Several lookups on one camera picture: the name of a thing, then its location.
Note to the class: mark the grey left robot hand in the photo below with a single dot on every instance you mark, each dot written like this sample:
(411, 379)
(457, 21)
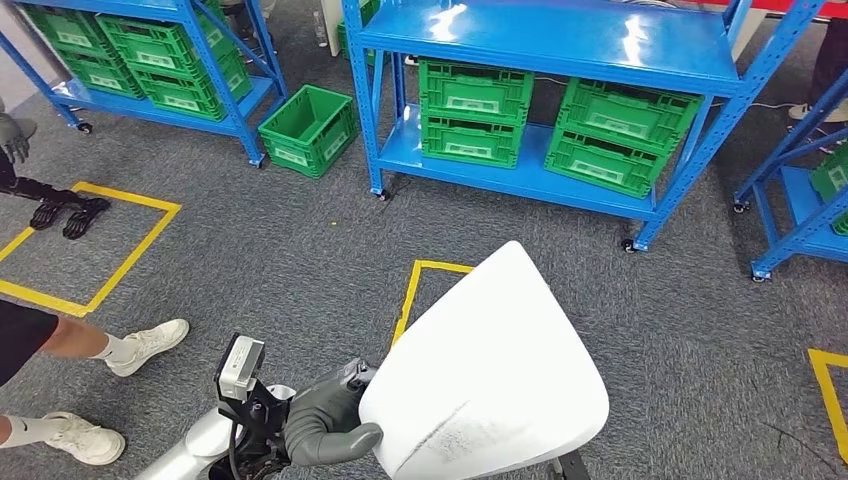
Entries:
(324, 424)

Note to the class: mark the white moulded part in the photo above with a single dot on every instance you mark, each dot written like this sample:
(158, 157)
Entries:
(490, 371)

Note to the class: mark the green plastic crate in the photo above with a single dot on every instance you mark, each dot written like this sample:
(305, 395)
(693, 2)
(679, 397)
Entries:
(831, 179)
(152, 46)
(66, 30)
(179, 93)
(464, 142)
(99, 76)
(596, 166)
(371, 10)
(305, 132)
(464, 86)
(629, 112)

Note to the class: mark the person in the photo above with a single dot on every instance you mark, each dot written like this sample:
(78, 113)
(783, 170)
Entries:
(831, 66)
(20, 331)

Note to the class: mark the black silver humanoid robot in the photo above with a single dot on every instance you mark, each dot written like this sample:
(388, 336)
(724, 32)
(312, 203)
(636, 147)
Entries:
(79, 215)

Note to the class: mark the clear plastic bottle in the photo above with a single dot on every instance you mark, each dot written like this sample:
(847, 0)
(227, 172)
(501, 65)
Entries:
(321, 30)

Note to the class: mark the white desk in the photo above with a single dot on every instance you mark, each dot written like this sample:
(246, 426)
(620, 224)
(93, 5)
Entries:
(331, 26)

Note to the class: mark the black left camera bracket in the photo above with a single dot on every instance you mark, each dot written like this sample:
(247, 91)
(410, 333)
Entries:
(262, 430)

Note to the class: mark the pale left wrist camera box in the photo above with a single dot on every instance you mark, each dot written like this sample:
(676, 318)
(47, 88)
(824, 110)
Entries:
(238, 368)

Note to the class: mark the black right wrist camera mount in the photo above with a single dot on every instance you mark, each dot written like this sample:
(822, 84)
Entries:
(573, 469)

